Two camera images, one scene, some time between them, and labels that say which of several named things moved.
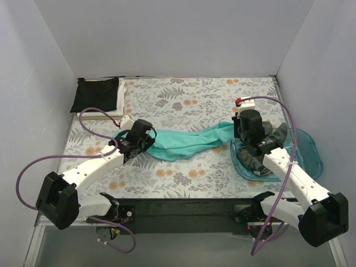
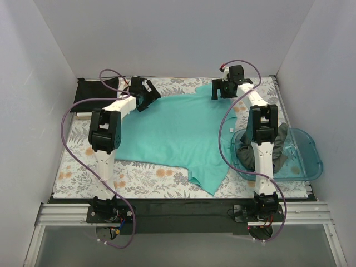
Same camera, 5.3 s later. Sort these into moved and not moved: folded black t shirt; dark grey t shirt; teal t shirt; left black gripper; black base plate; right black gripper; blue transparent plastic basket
Moved: left black gripper; teal t shirt; right black gripper
Not moved: blue transparent plastic basket; black base plate; folded black t shirt; dark grey t shirt
